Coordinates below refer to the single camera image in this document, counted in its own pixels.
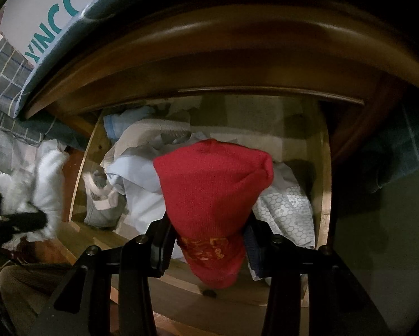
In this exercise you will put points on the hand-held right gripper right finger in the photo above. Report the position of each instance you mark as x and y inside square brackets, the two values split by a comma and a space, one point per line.
[256, 252]

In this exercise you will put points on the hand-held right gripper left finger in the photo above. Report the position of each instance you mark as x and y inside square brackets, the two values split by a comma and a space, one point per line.
[160, 248]

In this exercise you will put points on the fluffy white cloth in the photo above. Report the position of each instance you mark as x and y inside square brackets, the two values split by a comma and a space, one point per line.
[48, 182]

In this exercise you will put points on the wooden drawer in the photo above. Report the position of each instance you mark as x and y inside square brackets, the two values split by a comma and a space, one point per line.
[230, 304]

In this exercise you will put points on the red knitted sock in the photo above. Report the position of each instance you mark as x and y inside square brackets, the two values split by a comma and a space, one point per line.
[209, 189]

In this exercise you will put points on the white drawer liner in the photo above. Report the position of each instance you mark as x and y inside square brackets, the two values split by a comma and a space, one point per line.
[265, 119]

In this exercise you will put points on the hexagon-patterned white garment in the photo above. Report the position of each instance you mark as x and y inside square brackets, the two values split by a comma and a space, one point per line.
[286, 210]

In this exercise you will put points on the person's olive trouser leg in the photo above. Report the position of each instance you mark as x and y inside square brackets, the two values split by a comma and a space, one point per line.
[20, 294]

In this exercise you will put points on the beige garment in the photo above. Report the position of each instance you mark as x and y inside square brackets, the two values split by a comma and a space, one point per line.
[150, 129]

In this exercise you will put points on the grey plaid blanket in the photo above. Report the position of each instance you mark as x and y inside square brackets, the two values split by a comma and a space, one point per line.
[3, 73]

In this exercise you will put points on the light blue garment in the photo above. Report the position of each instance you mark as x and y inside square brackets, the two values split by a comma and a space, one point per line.
[125, 122]

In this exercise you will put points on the blue checked cloth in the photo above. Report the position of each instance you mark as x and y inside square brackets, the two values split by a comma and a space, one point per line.
[395, 147]

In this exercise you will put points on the white shoe box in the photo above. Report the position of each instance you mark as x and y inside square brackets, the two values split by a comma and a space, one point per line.
[38, 17]

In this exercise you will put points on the wooden nightstand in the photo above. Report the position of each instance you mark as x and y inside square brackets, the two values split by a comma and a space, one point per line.
[213, 52]

